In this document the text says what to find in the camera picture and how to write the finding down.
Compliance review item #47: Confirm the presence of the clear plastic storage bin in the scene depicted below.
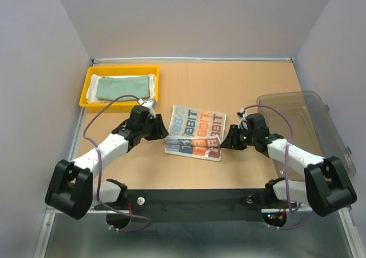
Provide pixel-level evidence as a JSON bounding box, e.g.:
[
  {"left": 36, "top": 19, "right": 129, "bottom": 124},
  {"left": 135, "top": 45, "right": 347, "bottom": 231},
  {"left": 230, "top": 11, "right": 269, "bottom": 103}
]
[{"left": 256, "top": 90, "right": 357, "bottom": 181}]

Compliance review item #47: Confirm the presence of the yellow plastic tray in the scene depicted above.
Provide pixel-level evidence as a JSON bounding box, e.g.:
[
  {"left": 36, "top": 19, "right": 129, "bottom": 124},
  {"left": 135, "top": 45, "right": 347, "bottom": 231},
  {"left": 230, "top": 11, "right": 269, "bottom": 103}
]
[{"left": 79, "top": 65, "right": 160, "bottom": 112}]

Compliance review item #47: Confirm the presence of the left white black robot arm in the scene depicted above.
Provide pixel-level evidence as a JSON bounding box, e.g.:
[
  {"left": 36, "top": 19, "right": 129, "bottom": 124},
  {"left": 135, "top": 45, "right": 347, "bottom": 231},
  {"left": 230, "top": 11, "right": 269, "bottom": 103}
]
[{"left": 45, "top": 106, "right": 168, "bottom": 220}]

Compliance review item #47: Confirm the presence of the white terry towel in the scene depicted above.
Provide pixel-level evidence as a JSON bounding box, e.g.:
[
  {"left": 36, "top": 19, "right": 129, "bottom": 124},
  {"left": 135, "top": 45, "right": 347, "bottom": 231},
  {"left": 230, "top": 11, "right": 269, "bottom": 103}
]
[{"left": 86, "top": 74, "right": 157, "bottom": 104}]

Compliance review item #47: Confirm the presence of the aluminium rail back edge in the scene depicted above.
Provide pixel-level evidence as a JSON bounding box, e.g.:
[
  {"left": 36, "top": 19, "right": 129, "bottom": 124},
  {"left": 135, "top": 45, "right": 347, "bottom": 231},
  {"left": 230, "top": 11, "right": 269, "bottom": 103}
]
[{"left": 91, "top": 57, "right": 294, "bottom": 66}]

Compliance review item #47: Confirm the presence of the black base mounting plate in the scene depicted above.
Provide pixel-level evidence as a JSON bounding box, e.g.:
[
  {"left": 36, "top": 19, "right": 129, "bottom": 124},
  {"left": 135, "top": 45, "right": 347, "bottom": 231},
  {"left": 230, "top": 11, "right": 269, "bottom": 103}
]
[{"left": 94, "top": 188, "right": 298, "bottom": 223}]

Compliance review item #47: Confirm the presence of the orange and green printed towel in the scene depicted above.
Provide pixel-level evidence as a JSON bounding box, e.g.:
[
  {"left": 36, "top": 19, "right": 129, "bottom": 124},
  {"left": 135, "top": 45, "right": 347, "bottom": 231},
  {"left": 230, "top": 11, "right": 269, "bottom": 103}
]
[{"left": 164, "top": 105, "right": 226, "bottom": 162}]

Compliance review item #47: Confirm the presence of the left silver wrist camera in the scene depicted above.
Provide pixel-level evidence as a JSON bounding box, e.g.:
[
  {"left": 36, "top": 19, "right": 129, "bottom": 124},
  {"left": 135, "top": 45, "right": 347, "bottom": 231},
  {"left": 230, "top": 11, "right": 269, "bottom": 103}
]
[{"left": 137, "top": 98, "right": 157, "bottom": 110}]

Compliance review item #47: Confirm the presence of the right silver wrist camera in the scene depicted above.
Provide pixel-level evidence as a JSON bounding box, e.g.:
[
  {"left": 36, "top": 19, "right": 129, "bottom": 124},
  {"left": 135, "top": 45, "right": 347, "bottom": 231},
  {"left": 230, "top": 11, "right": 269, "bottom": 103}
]
[{"left": 237, "top": 108, "right": 248, "bottom": 129}]

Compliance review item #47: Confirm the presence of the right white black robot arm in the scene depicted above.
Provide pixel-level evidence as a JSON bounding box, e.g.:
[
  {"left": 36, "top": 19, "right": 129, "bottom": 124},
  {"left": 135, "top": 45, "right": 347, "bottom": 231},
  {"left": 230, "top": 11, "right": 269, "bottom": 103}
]
[{"left": 220, "top": 113, "right": 357, "bottom": 217}]

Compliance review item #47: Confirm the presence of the light teal towel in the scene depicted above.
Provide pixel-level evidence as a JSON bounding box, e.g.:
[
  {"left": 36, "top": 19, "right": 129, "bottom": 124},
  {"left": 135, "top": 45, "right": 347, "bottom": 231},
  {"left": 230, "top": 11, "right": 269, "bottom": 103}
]
[{"left": 96, "top": 76, "right": 150, "bottom": 101}]

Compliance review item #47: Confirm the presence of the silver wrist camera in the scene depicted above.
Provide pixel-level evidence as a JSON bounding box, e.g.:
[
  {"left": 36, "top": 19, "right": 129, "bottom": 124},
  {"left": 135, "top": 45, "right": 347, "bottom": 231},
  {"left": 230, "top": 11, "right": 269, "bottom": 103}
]
[
  {"left": 237, "top": 108, "right": 248, "bottom": 129},
  {"left": 137, "top": 98, "right": 157, "bottom": 110}
]

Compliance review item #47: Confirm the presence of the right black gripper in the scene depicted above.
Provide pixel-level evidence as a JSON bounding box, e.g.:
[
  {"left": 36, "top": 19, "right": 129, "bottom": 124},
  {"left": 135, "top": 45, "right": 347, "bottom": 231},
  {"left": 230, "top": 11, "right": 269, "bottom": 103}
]
[{"left": 218, "top": 124, "right": 256, "bottom": 150}]

